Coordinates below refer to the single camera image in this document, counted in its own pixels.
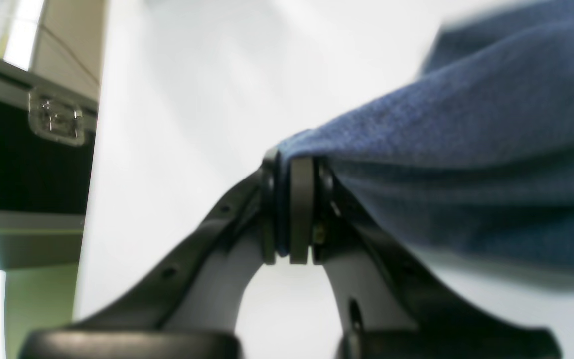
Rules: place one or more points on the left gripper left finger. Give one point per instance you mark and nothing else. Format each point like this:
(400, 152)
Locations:
(186, 307)

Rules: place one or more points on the dark navy T-shirt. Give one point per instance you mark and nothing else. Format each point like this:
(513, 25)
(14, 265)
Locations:
(476, 156)

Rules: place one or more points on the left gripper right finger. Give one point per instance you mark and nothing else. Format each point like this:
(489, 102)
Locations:
(391, 305)

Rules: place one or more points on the black equipment case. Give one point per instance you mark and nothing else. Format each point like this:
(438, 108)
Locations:
(47, 134)

